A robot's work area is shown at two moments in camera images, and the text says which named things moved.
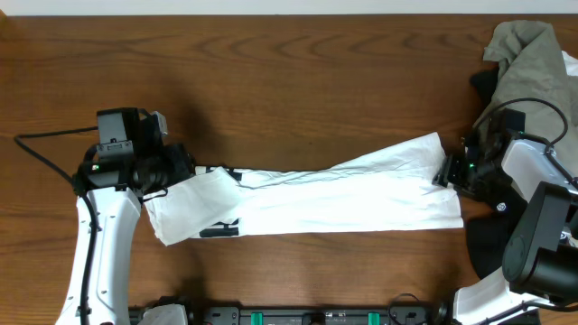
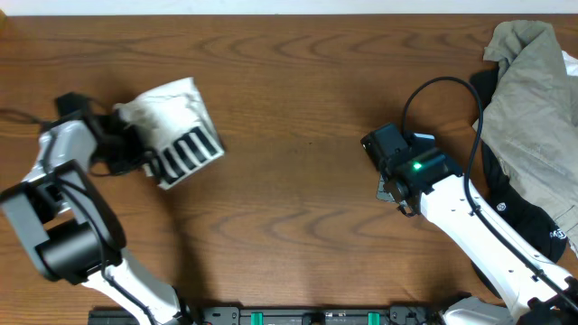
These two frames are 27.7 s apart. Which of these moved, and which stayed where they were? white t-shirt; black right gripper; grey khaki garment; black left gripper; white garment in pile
Moved: black right gripper; white t-shirt; black left gripper
Stayed: white garment in pile; grey khaki garment
